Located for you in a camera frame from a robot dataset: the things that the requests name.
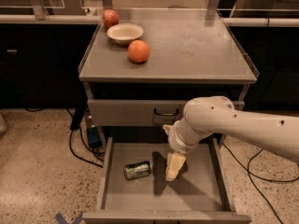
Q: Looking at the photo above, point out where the red apple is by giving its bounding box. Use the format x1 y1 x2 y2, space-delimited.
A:
103 9 119 29

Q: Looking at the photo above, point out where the black floor cable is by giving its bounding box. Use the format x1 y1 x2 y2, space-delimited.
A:
65 108 107 169
222 143 299 224

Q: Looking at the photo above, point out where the black floor cable right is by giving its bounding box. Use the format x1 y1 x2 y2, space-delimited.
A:
222 143 299 224

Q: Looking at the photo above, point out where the blue tape mark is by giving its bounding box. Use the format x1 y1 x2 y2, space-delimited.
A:
54 213 82 224

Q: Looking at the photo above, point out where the white horizontal rail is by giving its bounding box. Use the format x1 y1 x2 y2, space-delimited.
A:
0 15 299 28

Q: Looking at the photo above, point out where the white bowl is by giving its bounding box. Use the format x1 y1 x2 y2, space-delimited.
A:
107 23 144 46

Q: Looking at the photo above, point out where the blue box on floor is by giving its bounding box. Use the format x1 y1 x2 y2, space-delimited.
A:
86 127 102 148

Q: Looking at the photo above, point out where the grey drawer cabinet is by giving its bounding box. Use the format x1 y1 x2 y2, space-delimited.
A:
78 7 260 224

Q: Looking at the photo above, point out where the open grey middle drawer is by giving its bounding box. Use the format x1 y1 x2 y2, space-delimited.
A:
83 139 251 224

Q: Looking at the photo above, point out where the black drawer handle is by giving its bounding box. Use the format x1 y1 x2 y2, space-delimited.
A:
153 108 179 117

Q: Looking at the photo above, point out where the orange fruit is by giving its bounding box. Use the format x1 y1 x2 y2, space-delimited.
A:
128 40 150 63

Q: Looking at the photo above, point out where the black floor cable left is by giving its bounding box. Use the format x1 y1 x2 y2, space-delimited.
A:
65 108 107 169

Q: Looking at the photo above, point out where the grey top drawer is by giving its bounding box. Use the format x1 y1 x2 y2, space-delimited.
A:
87 99 246 128

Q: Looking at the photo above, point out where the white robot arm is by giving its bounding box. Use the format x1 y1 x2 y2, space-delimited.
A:
163 96 299 181

